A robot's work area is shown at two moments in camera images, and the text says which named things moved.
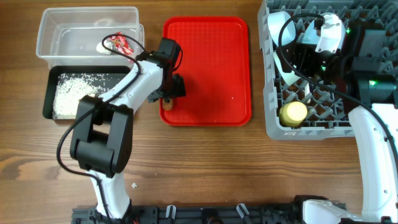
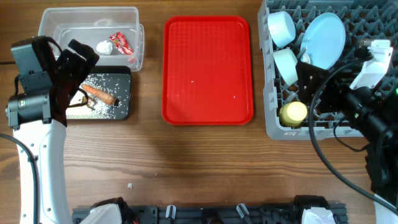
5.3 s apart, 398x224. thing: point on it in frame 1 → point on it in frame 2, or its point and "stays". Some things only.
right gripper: x=306 y=52 → x=305 y=93
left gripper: x=179 y=89 → x=83 y=67
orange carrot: x=167 y=106 → x=99 y=94
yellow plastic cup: x=292 y=113 stays
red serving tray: x=216 y=68 stays
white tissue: x=101 y=48 stays
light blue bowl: x=275 y=20 stays
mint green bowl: x=288 y=77 stays
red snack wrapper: x=121 y=43 stays
